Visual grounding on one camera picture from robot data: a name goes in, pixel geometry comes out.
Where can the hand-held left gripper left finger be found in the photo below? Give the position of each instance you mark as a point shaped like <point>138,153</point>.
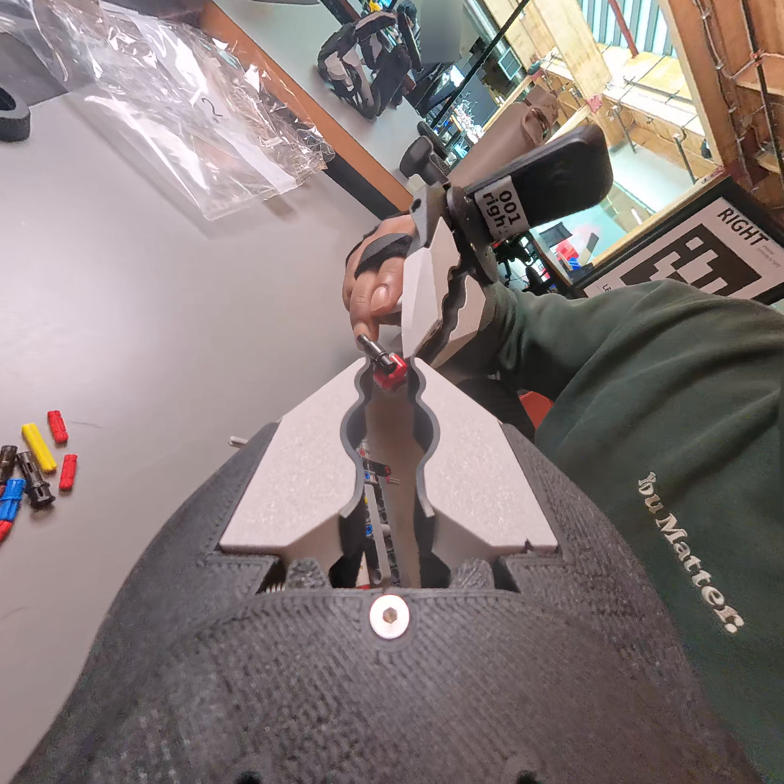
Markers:
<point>288,484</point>

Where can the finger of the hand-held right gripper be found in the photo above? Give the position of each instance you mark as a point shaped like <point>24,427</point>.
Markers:
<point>475,318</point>
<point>422,294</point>

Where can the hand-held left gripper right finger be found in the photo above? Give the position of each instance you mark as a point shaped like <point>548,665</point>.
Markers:
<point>490,484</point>

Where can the small red black lego sub-assembly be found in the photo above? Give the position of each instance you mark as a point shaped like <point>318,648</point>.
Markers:
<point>389,375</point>

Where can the person's right forearm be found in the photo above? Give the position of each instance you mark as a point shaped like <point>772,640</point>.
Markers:
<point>582,343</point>

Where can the pile of loose lego pins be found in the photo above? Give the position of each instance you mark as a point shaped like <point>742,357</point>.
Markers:
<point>38,447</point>

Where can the person's right hand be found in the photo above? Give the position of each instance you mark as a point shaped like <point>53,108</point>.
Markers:
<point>377,294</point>

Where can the framed black white marker sign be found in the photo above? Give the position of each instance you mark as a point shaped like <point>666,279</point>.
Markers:
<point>704,263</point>

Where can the clear plastic bag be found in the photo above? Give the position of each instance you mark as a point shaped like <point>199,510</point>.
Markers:
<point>184,122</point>

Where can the grey desk with wooden edge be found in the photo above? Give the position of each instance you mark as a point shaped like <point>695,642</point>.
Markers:
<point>275,37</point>

